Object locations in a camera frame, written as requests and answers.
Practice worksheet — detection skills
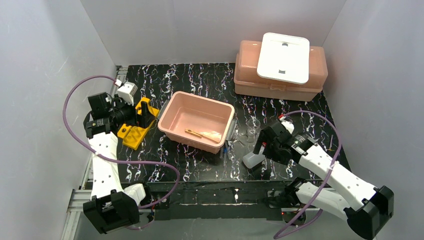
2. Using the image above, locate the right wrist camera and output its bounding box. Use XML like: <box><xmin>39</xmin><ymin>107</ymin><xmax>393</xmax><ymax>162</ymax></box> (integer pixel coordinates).
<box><xmin>278</xmin><ymin>114</ymin><xmax>295</xmax><ymax>134</ymax></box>

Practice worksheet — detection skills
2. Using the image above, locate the aluminium frame rail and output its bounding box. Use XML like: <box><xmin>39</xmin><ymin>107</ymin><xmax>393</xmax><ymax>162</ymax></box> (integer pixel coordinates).
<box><xmin>62</xmin><ymin>74</ymin><xmax>125</xmax><ymax>234</ymax></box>

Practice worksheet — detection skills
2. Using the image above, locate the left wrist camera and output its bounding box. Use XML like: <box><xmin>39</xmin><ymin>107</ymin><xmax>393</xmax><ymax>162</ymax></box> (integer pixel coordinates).
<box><xmin>116</xmin><ymin>81</ymin><xmax>138</xmax><ymax>106</ymax></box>

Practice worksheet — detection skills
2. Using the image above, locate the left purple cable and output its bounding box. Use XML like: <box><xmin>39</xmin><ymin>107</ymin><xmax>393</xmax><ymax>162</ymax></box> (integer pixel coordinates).
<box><xmin>62</xmin><ymin>75</ymin><xmax>181</xmax><ymax>231</ymax></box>

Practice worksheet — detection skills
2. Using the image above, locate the purple cable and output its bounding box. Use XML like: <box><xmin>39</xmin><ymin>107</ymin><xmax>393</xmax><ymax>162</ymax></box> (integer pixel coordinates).
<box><xmin>62</xmin><ymin>75</ymin><xmax>181</xmax><ymax>231</ymax></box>
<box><xmin>273</xmin><ymin>110</ymin><xmax>343</xmax><ymax>240</ymax></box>

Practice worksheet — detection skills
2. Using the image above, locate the large pink lidded box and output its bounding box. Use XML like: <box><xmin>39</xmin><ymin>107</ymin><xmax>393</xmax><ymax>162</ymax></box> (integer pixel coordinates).
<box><xmin>233</xmin><ymin>40</ymin><xmax>329</xmax><ymax>102</ymax></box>

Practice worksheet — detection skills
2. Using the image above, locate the white squeeze bottle red cap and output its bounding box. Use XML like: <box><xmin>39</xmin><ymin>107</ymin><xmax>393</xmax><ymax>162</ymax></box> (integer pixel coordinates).
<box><xmin>242</xmin><ymin>146</ymin><xmax>266</xmax><ymax>169</ymax></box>

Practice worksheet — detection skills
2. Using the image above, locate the wooden stick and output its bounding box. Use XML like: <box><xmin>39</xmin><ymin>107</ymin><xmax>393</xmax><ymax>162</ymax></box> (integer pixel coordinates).
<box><xmin>184</xmin><ymin>128</ymin><xmax>222</xmax><ymax>143</ymax></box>

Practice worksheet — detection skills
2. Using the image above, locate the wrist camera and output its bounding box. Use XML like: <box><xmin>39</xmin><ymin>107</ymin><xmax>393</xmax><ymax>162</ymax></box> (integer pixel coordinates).
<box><xmin>116</xmin><ymin>81</ymin><xmax>138</xmax><ymax>106</ymax></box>
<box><xmin>278</xmin><ymin>114</ymin><xmax>295</xmax><ymax>134</ymax></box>

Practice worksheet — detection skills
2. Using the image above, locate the yellow test tube rack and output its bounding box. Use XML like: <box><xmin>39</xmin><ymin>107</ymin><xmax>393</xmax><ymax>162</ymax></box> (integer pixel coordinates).
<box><xmin>117</xmin><ymin>97</ymin><xmax>160</xmax><ymax>150</ymax></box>

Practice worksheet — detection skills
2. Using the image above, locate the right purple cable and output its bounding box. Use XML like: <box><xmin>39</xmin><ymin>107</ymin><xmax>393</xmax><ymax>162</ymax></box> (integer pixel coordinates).
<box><xmin>273</xmin><ymin>110</ymin><xmax>343</xmax><ymax>240</ymax></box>

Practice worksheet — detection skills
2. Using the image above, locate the white rectangular lid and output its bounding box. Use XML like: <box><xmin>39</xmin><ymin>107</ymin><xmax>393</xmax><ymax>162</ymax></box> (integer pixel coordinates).
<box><xmin>256</xmin><ymin>32</ymin><xmax>310</xmax><ymax>85</ymax></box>

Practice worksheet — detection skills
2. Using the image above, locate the clear glass beaker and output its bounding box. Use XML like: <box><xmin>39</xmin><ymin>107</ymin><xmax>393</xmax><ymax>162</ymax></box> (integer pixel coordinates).
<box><xmin>246</xmin><ymin>117</ymin><xmax>261</xmax><ymax>143</ymax></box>

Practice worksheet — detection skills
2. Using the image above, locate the blue capped plastic pipette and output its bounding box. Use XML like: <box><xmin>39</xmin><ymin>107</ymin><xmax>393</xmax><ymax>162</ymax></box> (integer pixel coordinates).
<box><xmin>222</xmin><ymin>148</ymin><xmax>229</xmax><ymax>167</ymax></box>

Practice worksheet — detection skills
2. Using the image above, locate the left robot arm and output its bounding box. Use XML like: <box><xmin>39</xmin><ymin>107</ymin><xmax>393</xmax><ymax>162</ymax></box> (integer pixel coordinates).
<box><xmin>83</xmin><ymin>92</ymin><xmax>147</xmax><ymax>234</ymax></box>

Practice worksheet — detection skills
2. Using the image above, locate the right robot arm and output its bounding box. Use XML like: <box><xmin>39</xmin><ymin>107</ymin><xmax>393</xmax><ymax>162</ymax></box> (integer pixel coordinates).
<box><xmin>242</xmin><ymin>120</ymin><xmax>394</xmax><ymax>240</ymax></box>

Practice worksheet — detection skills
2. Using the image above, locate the pink plastic bin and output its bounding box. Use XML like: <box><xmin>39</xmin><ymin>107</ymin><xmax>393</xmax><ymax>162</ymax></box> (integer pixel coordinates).
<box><xmin>157</xmin><ymin>91</ymin><xmax>235</xmax><ymax>154</ymax></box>

